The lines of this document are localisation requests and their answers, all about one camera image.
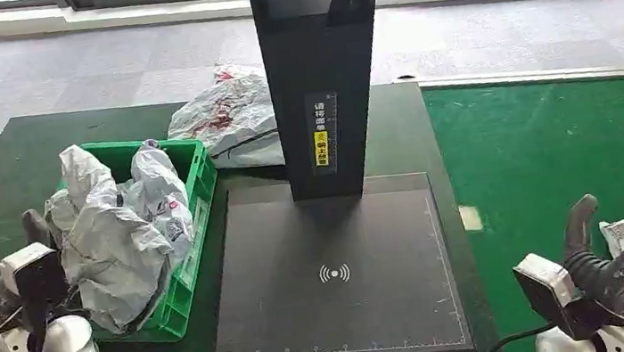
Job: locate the white plastic parcel red print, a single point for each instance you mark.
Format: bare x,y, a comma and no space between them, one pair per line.
113,252

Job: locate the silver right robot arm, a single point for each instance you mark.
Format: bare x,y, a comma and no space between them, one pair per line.
565,349

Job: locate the green table mat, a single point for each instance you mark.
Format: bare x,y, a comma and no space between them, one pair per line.
545,140

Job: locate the small white mat label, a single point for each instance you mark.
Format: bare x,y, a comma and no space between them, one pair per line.
470,219

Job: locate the green plastic crate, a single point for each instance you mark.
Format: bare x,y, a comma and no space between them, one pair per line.
201,173

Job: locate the small floor socket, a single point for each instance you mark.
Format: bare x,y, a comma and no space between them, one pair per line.
406,76

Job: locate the flat grey plastic parcel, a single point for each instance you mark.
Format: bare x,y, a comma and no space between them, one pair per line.
253,155

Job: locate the crumpled white parcel red stains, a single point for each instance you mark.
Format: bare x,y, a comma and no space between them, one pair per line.
226,111

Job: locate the yellow and black column sticker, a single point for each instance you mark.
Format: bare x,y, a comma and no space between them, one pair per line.
323,143

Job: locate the black scanner column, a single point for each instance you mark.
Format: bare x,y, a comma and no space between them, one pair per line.
316,61

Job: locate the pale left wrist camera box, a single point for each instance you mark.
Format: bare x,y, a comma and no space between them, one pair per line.
35,274

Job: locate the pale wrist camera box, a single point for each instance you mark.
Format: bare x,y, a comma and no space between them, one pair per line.
543,289
35,274

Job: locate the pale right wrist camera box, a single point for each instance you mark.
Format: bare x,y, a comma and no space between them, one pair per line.
543,289

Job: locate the black scanner base plate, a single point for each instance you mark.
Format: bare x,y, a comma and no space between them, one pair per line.
341,314

